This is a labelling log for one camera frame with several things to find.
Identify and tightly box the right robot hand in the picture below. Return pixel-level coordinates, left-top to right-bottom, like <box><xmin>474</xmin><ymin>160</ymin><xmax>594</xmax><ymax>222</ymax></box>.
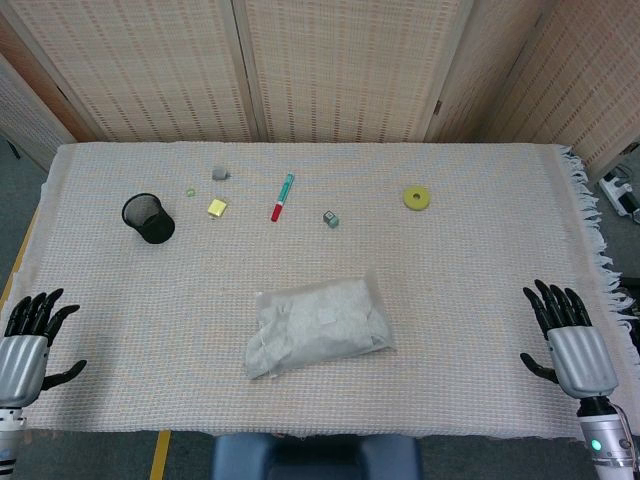
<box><xmin>519</xmin><ymin>278</ymin><xmax>619</xmax><ymax>400</ymax></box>

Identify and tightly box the yellow foam ring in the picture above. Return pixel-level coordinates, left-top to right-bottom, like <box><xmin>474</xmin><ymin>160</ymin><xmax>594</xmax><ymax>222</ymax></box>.
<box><xmin>402</xmin><ymin>185</ymin><xmax>431</xmax><ymax>213</ymax></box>

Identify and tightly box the wooden folding screen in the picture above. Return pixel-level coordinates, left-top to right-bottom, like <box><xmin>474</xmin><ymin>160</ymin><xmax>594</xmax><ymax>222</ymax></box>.
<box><xmin>0</xmin><ymin>0</ymin><xmax>640</xmax><ymax>181</ymax></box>

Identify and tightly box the green red marker pen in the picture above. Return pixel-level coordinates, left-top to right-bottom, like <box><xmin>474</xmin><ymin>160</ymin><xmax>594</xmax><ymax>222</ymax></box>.
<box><xmin>270</xmin><ymin>172</ymin><xmax>296</xmax><ymax>223</ymax></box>

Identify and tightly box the yellow floor tape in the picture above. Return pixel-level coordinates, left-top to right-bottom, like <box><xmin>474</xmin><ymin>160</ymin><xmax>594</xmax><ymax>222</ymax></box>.
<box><xmin>149</xmin><ymin>429</ymin><xmax>172</xmax><ymax>480</ymax></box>

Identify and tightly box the translucent plastic bag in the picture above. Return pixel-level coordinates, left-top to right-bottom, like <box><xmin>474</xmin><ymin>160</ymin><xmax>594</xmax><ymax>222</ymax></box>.
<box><xmin>243</xmin><ymin>271</ymin><xmax>396</xmax><ymax>381</ymax></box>

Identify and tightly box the black mesh pen cup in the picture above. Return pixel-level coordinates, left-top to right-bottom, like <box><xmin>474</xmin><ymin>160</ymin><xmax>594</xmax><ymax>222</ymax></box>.
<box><xmin>121</xmin><ymin>192</ymin><xmax>176</xmax><ymax>245</ymax></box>

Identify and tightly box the white device on floor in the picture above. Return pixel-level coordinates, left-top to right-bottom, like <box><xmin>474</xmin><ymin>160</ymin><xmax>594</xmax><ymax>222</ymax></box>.
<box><xmin>598</xmin><ymin>167</ymin><xmax>640</xmax><ymax>224</ymax></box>

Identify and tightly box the white woven tablecloth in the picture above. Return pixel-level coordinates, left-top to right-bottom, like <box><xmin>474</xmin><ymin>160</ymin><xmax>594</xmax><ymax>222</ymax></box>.
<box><xmin>0</xmin><ymin>141</ymin><xmax>640</xmax><ymax>441</ymax></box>

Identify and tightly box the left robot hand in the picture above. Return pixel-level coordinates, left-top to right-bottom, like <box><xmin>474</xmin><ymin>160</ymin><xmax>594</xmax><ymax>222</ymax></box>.
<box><xmin>0</xmin><ymin>287</ymin><xmax>88</xmax><ymax>407</ymax></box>

